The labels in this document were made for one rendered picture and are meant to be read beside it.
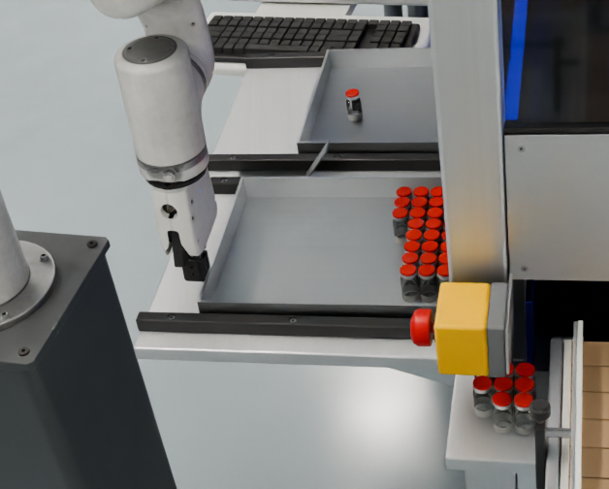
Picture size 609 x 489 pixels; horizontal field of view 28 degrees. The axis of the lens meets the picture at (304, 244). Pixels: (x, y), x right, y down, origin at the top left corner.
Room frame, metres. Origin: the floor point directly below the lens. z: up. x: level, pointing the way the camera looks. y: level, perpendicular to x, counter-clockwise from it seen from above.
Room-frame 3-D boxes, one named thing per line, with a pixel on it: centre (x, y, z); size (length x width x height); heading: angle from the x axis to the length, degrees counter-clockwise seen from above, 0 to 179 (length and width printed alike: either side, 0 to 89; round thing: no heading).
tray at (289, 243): (1.22, -0.06, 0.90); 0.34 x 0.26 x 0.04; 74
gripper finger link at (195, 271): (1.19, 0.15, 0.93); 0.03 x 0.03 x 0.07; 73
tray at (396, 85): (1.53, -0.21, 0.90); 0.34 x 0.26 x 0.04; 73
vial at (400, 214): (1.24, -0.13, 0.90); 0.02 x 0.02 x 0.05
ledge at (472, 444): (0.91, -0.19, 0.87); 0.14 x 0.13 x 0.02; 73
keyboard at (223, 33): (1.93, -0.06, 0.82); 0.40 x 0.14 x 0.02; 67
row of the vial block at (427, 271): (1.19, -0.16, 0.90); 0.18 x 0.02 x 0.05; 164
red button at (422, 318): (0.94, -0.11, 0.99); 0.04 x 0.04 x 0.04; 73
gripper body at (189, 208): (1.21, 0.14, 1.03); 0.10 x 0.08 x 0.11; 163
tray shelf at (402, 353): (1.39, -0.10, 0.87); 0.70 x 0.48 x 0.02; 163
